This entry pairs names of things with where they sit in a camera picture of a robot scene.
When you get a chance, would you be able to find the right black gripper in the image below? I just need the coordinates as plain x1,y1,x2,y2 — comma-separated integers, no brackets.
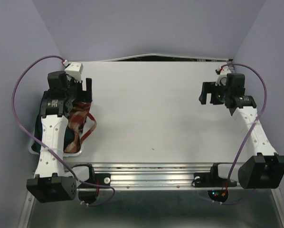
198,81,230,105

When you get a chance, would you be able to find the green plaid skirt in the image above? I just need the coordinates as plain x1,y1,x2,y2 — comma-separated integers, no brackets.
31,91,75,154

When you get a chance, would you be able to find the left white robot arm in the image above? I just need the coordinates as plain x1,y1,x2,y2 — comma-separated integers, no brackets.
26,71,96,203

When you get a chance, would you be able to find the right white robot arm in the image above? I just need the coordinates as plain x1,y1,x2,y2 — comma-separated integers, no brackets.
196,73,284,189

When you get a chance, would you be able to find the red plaid skirt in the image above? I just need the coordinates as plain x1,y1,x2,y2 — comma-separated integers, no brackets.
64,103,97,154

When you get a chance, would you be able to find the white plastic basket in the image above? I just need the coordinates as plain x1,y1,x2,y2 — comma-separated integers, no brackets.
28,139,84,158

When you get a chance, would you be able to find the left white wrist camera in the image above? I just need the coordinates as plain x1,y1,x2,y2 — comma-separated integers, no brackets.
65,62,84,82

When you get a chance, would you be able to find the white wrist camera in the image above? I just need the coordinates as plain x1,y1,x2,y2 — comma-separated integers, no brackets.
65,62,84,82
215,66,231,86

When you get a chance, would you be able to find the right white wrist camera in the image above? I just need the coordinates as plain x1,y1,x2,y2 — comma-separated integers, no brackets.
215,66,231,86

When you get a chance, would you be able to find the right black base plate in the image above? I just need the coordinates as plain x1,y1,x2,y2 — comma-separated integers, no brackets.
193,172,238,188

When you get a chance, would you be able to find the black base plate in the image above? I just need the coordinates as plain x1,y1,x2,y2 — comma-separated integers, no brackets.
193,172,238,188
78,173,111,189

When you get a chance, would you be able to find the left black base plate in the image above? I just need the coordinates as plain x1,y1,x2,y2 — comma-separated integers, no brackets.
78,173,111,189

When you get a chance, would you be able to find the aluminium frame rail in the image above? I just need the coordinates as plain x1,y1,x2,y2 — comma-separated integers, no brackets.
69,162,241,190

